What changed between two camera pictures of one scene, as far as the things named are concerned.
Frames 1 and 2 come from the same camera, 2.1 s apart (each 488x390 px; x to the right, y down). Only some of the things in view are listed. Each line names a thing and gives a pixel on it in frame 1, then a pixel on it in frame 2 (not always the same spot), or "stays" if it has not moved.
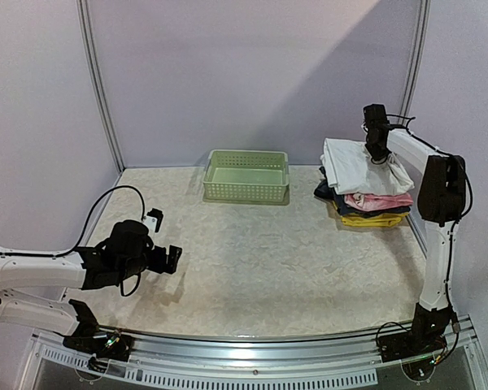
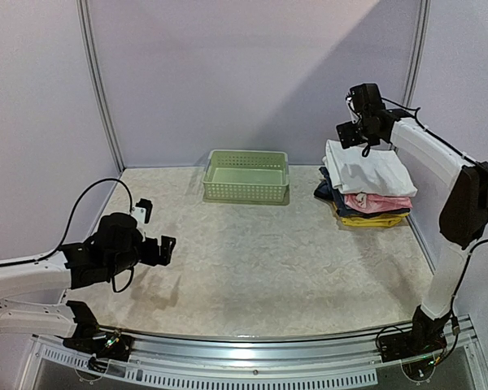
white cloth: (348, 166) stays
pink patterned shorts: (364, 202) stays
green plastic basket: (247, 176) stays
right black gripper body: (377, 149) to (347, 135)
